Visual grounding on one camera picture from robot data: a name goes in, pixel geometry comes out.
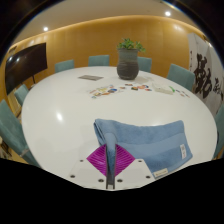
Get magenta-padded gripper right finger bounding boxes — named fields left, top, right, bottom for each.
left=114, top=144, right=157, bottom=190

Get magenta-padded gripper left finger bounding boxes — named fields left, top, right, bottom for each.
left=68, top=143, right=108, bottom=190

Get blue terry towel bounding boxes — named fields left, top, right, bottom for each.
left=93, top=118, right=194, bottom=181

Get colourful sticker sheet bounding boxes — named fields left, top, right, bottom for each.
left=88, top=84, right=119, bottom=100

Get white flat box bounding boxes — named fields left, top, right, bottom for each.
left=151, top=83, right=175, bottom=96

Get grey booklet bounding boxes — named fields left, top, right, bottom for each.
left=77, top=74, right=104, bottom=82

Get potted plant in grey vase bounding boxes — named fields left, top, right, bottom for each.
left=116, top=37, right=147, bottom=81

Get teal chairs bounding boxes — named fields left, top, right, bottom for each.
left=0, top=54, right=224, bottom=168

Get white calligraphy folding screen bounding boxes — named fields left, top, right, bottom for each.
left=188, top=32, right=224, bottom=116

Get black screen on stand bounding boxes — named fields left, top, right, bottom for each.
left=4, top=42, right=48, bottom=96

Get ceiling lights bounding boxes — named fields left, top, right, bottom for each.
left=42, top=10, right=172, bottom=33

